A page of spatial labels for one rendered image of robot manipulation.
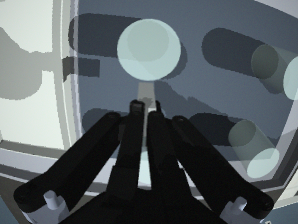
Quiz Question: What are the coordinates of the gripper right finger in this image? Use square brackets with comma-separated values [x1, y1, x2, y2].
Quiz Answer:
[144, 83, 274, 224]

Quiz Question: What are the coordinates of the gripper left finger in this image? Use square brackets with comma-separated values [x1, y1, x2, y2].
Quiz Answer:
[13, 82, 147, 224]

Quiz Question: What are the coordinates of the white rectangular tray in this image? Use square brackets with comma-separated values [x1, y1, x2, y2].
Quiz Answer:
[0, 0, 77, 160]

